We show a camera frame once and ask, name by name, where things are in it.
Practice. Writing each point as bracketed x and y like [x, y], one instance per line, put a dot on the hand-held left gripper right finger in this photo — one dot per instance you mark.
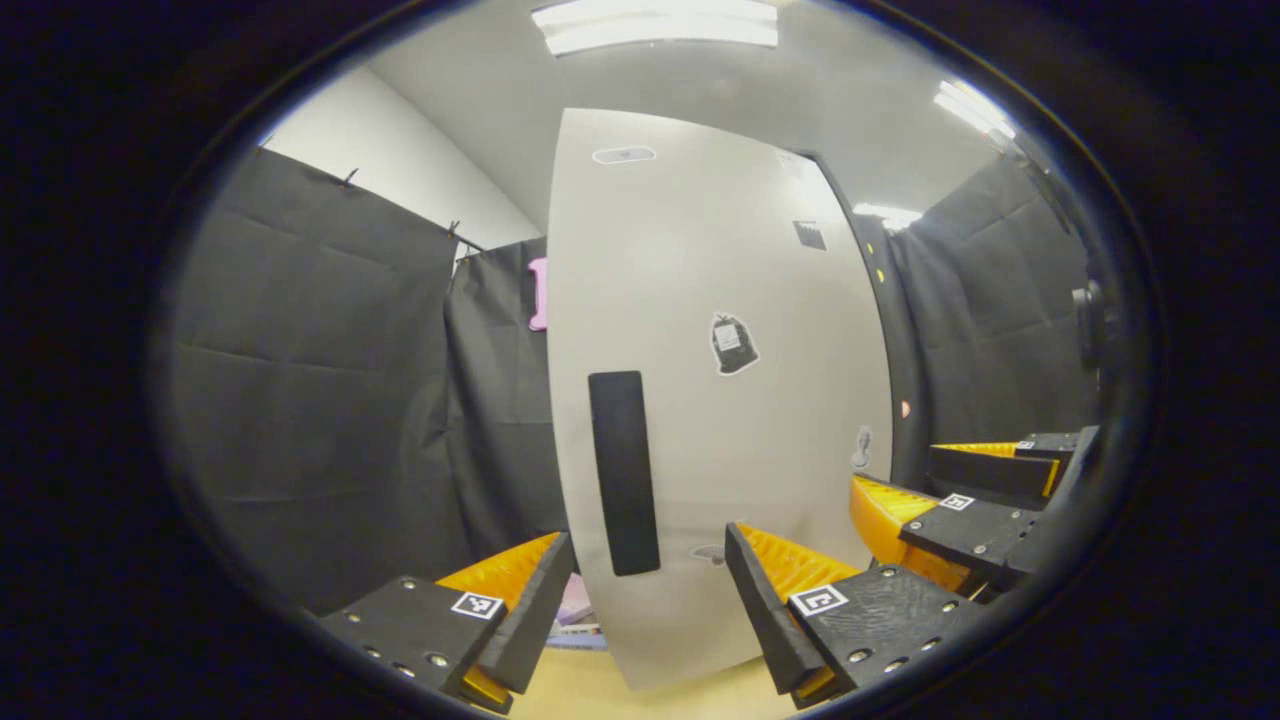
[760, 610]

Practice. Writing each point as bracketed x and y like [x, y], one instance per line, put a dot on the bluish book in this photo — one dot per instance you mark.
[580, 640]

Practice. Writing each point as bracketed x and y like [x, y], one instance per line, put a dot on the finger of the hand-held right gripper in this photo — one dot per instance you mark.
[985, 470]
[975, 535]

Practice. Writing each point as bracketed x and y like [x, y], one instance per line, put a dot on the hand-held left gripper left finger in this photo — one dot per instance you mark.
[540, 620]

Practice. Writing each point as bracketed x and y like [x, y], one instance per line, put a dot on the black cloth clip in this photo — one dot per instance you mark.
[348, 178]
[455, 230]

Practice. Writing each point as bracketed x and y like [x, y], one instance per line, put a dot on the black backdrop cloth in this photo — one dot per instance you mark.
[300, 400]

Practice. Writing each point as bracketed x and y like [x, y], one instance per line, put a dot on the long ceiling light panel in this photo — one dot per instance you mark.
[655, 25]

